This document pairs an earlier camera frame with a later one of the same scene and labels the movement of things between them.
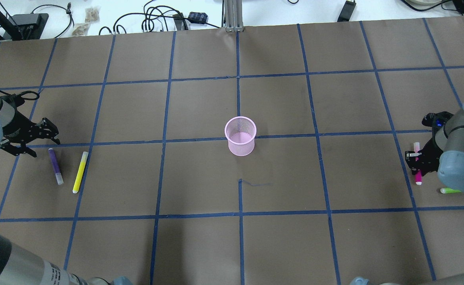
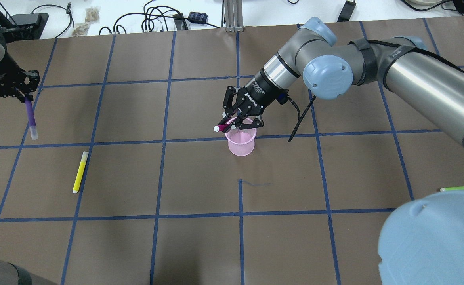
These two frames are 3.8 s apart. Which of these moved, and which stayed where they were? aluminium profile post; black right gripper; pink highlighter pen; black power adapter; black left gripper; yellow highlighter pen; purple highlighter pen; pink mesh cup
Moved: purple highlighter pen; black left gripper; black right gripper; pink highlighter pen
Stayed: aluminium profile post; yellow highlighter pen; black power adapter; pink mesh cup
